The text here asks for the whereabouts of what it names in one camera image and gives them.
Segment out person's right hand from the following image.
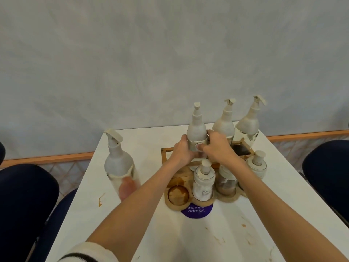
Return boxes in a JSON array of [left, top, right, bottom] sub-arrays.
[[197, 130, 241, 164]]

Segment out person's left hand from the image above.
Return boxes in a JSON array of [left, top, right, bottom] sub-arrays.
[[169, 134, 204, 168]]

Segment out person's right forearm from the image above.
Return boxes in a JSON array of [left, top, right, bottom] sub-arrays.
[[218, 158, 349, 262]]

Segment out person's left forearm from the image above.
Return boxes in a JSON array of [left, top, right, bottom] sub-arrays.
[[86, 159, 191, 255]]

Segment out frosted white pump bottle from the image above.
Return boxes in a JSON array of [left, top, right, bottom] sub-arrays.
[[212, 99, 236, 140]]

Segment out white sugar jar with pump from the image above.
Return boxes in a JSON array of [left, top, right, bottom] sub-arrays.
[[192, 159, 216, 202]]

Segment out brown sugar glass jar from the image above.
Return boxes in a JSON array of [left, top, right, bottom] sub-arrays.
[[215, 164, 238, 196]]

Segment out pump bottle with clear liquid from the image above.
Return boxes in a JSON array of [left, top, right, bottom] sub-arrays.
[[234, 95, 268, 146]]

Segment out wooden condiment caddy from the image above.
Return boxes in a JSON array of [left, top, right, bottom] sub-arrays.
[[161, 129, 257, 213]]

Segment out white ceramic jar with pump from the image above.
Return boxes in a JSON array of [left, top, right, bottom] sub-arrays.
[[245, 150, 268, 180]]

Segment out purple round sticker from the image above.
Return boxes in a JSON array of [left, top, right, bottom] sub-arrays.
[[180, 203, 214, 220]]

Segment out pump bottle with pink syrup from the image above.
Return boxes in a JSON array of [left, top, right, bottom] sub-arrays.
[[104, 129, 141, 203]]

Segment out white black-striped sleeve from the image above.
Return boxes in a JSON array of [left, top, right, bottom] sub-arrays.
[[57, 242, 119, 262]]

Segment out wooden wall rail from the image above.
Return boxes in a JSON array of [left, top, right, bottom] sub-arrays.
[[0, 130, 349, 168]]

